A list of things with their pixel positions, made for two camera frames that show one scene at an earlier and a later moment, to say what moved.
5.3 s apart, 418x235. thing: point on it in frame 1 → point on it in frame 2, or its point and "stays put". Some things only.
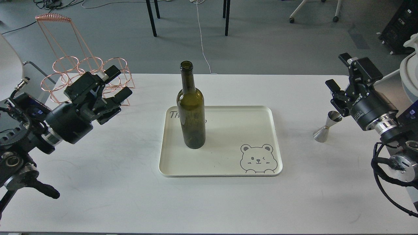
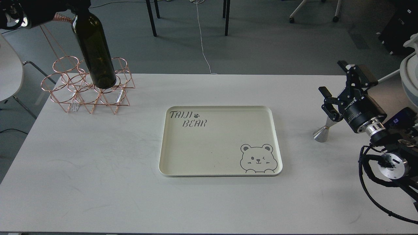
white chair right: x=409 y=69 stays put
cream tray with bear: x=240 y=140 stays put
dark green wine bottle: x=190 y=101 → x=90 y=32
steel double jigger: x=321 y=135 stays put
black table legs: x=226 y=14 stays put
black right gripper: x=367 y=107 → x=357 y=108
